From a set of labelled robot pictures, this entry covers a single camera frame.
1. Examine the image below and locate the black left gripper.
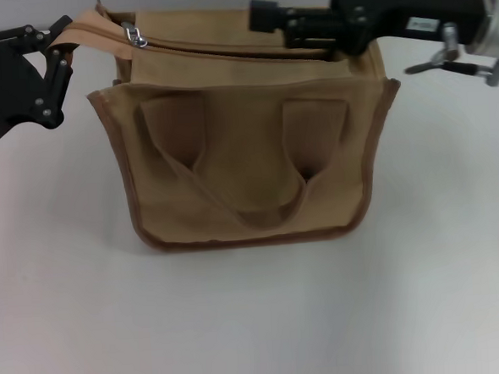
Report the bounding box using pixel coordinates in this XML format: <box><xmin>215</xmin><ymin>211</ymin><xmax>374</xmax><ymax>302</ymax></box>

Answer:
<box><xmin>0</xmin><ymin>14</ymin><xmax>82</xmax><ymax>159</ymax></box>

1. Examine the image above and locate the silver metal zipper pull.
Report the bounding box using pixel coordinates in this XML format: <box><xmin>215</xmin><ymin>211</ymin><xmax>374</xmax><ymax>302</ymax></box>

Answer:
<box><xmin>123</xmin><ymin>19</ymin><xmax>151</xmax><ymax>50</ymax></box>

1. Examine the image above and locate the khaki canvas food bag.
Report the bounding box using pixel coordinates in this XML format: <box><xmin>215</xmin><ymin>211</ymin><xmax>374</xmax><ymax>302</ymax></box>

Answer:
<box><xmin>47</xmin><ymin>0</ymin><xmax>410</xmax><ymax>260</ymax></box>

